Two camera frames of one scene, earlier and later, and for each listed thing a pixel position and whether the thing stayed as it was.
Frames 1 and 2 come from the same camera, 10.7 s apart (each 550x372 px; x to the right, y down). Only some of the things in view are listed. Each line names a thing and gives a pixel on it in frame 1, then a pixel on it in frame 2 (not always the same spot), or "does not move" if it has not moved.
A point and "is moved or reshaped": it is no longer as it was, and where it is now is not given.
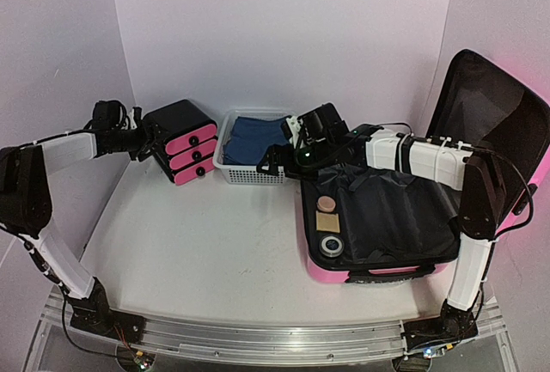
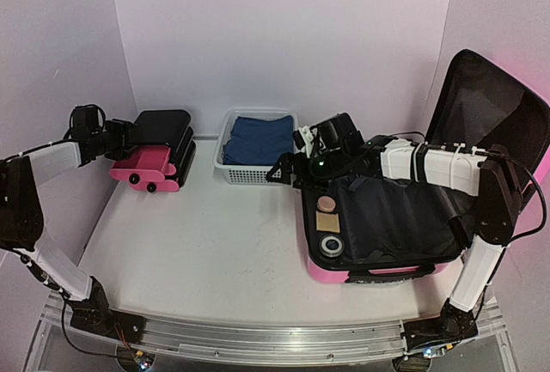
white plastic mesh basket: x=246 y=173 does not move
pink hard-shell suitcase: x=383 y=224 does not move
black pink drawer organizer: x=187 y=140 is moved or reshaped
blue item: x=251 y=138 does not move
